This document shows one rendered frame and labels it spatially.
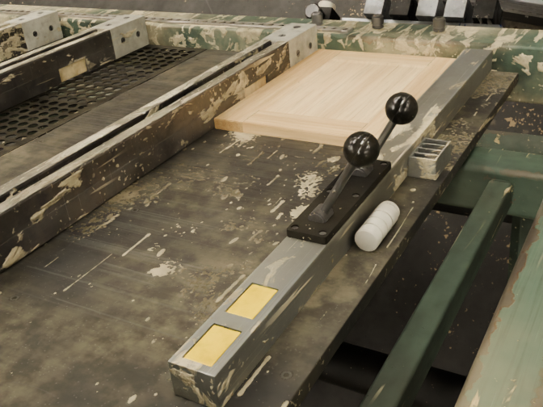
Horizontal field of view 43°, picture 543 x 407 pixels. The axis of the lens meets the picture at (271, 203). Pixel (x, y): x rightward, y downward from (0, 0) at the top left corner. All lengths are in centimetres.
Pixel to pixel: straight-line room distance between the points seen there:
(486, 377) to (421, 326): 22
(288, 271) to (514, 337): 23
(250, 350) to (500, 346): 22
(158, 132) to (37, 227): 26
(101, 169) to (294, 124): 32
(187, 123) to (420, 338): 54
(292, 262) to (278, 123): 44
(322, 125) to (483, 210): 28
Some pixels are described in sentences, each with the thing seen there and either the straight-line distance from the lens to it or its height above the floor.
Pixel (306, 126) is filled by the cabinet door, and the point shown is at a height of 120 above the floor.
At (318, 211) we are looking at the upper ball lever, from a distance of 77.
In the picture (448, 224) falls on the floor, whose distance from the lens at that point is 224.
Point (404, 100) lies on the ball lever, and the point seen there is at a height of 143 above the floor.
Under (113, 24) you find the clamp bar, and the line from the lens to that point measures 168.
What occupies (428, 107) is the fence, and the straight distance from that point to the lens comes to 110.
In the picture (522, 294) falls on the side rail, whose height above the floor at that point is 150.
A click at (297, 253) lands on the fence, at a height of 149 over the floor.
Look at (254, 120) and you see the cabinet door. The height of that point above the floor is 120.
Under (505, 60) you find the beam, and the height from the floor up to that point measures 89.
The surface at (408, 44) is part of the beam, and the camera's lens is 143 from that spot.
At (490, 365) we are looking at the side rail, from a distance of 59.
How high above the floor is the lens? 216
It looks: 62 degrees down
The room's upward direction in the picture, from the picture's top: 66 degrees counter-clockwise
